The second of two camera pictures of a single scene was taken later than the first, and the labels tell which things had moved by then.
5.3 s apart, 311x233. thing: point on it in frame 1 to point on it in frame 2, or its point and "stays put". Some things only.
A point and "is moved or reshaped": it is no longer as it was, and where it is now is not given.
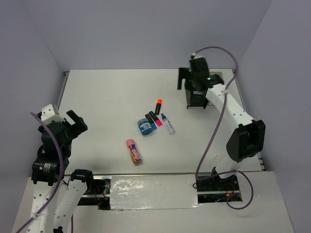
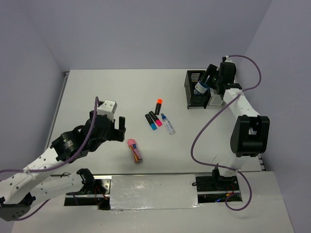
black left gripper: (80, 127) to (116, 134)
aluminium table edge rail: (66, 74) stays put
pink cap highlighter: (154, 117) stays put
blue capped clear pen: (167, 124) stays put
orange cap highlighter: (159, 102) stays put
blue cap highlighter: (153, 124) stays put
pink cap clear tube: (136, 157) stays put
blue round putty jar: (145, 126) is moved or reshaped
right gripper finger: (183, 74) to (210, 70)
